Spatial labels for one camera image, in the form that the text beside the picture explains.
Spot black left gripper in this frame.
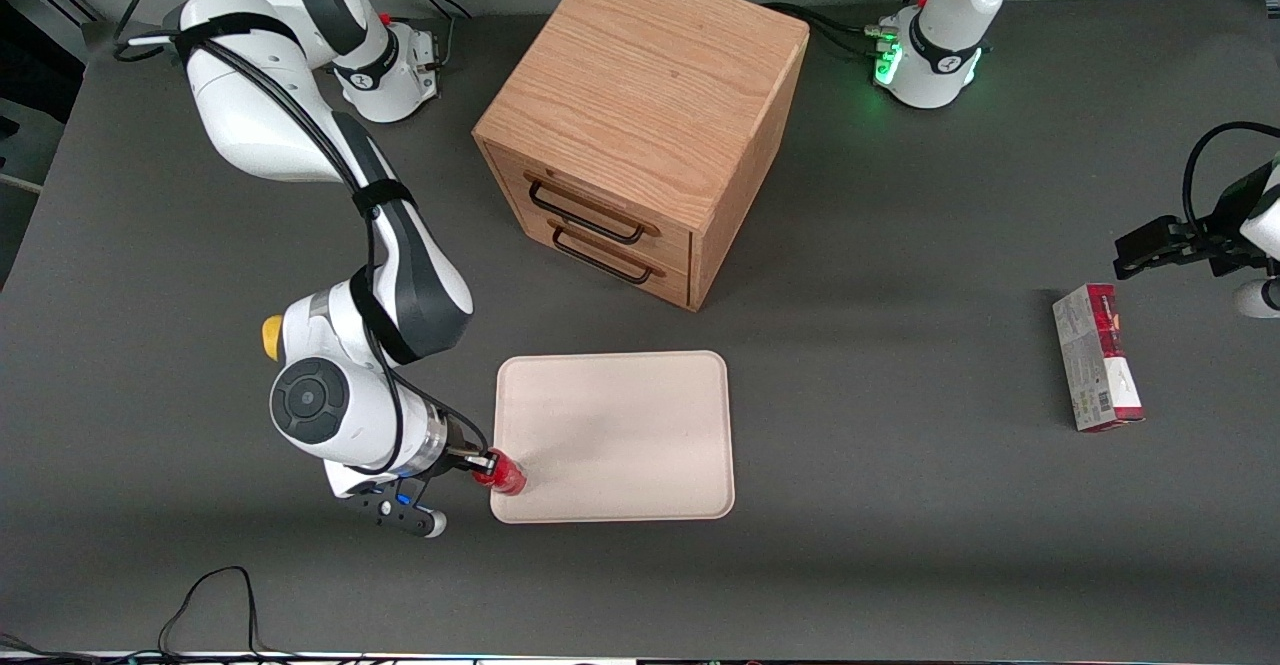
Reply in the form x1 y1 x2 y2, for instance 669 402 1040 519
1113 160 1276 282

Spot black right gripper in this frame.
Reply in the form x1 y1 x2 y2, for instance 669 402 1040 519
440 440 500 478

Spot red coke bottle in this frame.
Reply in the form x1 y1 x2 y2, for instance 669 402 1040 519
473 450 528 497

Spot beige plastic tray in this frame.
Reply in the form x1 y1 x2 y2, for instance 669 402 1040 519
490 350 736 524

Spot red plaid cardboard box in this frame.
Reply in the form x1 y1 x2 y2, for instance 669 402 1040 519
1052 283 1146 433

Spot wooden drawer front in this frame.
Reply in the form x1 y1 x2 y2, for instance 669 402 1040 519
487 143 694 268
518 207 693 309

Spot wooden drawer cabinet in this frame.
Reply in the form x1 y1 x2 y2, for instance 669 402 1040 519
472 0 811 313

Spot black cable loop at left gripper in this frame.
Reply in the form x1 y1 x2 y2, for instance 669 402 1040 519
1182 121 1280 236

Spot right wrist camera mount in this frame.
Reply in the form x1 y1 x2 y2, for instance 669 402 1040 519
335 480 448 540

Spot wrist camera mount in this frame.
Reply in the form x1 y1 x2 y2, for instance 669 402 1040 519
335 480 448 540
1233 278 1280 319

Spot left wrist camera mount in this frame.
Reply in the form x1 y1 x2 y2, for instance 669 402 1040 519
1233 278 1280 319

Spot black cable along right arm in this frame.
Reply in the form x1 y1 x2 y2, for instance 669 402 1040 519
113 0 493 476

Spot black metal drawer handle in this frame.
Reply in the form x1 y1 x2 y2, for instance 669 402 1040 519
552 228 654 285
528 180 648 245

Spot thin black cable at table edge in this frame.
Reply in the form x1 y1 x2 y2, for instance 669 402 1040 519
0 566 301 664

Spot black cables at left arm base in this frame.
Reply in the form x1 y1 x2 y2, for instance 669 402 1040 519
762 0 936 58

